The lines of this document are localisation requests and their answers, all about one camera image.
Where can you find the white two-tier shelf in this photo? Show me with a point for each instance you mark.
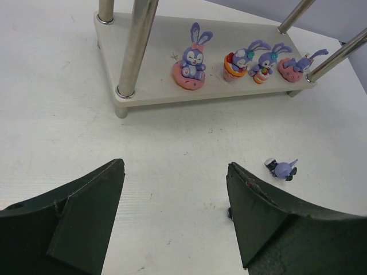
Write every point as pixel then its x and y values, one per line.
pixel 151 59

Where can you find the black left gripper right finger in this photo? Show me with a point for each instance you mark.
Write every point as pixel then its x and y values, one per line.
pixel 278 233

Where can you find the purple bunny black bow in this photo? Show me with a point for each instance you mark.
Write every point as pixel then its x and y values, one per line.
pixel 281 170

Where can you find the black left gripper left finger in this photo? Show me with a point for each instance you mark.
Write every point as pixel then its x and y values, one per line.
pixel 65 230

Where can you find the bunny holding strawberry cake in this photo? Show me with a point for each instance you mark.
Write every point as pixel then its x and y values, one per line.
pixel 266 62

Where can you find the sitting bunny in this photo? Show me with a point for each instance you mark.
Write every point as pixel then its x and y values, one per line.
pixel 189 72

